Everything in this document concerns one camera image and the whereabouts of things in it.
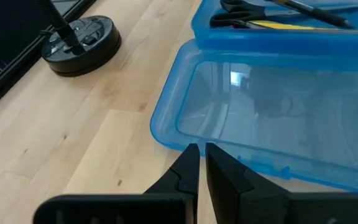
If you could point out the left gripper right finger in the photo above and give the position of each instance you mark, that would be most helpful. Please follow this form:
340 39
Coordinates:
228 186

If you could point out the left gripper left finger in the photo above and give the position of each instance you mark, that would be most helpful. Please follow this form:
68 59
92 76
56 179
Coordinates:
179 186

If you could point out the blue plastic pencil box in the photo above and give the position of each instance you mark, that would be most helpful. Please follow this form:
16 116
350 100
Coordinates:
259 102

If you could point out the yellow pencil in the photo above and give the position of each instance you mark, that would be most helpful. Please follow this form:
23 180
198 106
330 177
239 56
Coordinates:
284 25

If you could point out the black pen with yellow band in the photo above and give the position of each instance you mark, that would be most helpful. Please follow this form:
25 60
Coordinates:
328 18

